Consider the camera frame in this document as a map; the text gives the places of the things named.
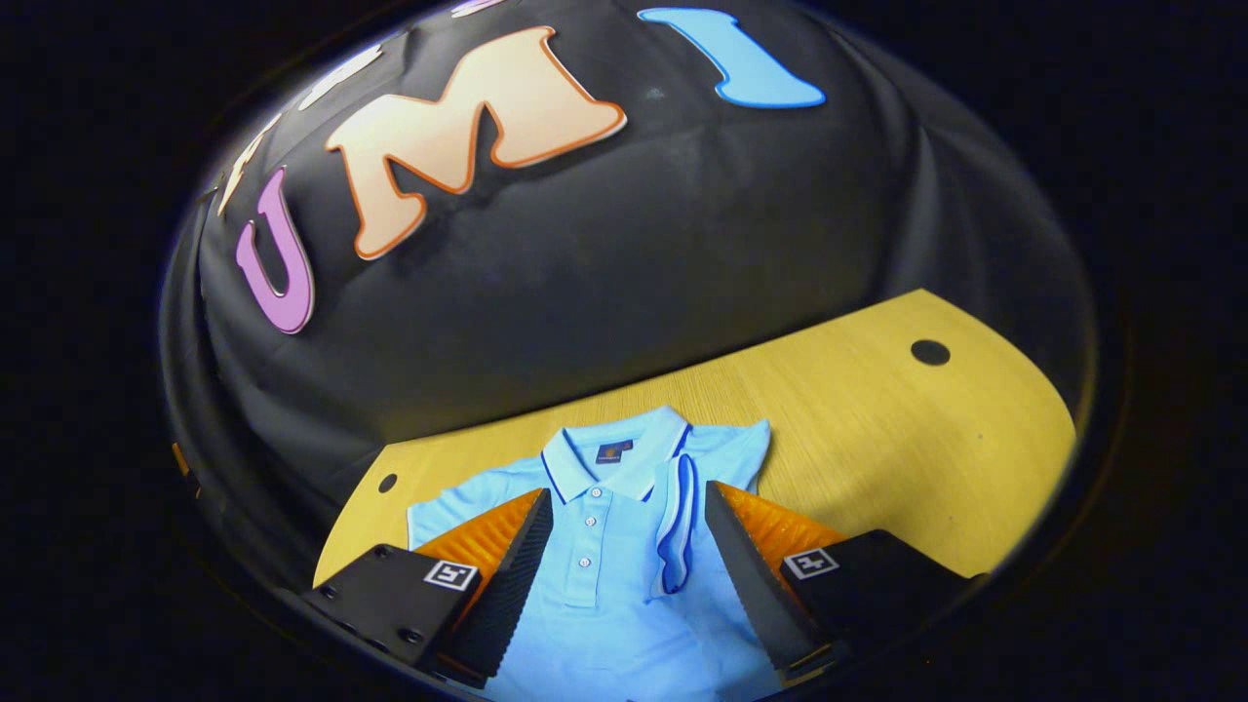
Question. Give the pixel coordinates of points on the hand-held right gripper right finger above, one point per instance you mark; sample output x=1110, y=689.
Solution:
x=751, y=585

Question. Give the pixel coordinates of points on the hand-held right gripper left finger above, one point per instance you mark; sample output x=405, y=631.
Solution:
x=507, y=595

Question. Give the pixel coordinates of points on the light blue polo T-shirt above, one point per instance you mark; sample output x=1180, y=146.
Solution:
x=604, y=585

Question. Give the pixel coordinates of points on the black round table grommet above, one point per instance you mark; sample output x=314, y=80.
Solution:
x=387, y=483
x=930, y=352

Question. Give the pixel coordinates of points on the black backdrop cloth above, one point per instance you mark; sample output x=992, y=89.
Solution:
x=634, y=273

